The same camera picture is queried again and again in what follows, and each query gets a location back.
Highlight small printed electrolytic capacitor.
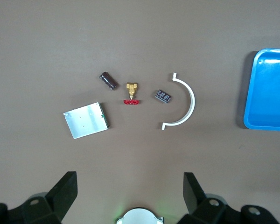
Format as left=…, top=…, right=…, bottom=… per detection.
left=154, top=89, right=173, bottom=104

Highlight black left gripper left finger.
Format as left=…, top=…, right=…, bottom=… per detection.
left=0, top=171, right=78, bottom=224

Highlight brass valve red handle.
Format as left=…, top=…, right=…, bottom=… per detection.
left=122, top=81, right=141, bottom=106

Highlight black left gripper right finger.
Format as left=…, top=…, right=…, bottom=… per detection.
left=183, top=172, right=280, bottom=224

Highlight large brown electrolytic capacitor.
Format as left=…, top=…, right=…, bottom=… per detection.
left=98, top=71, right=119, bottom=91

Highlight blue plastic tray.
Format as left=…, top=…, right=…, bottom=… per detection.
left=243, top=48, right=280, bottom=131

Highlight silver metal box module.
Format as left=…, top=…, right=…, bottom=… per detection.
left=63, top=102, right=112, bottom=140

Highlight white half-ring pipe clamp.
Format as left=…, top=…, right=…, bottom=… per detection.
left=161, top=72, right=196, bottom=131

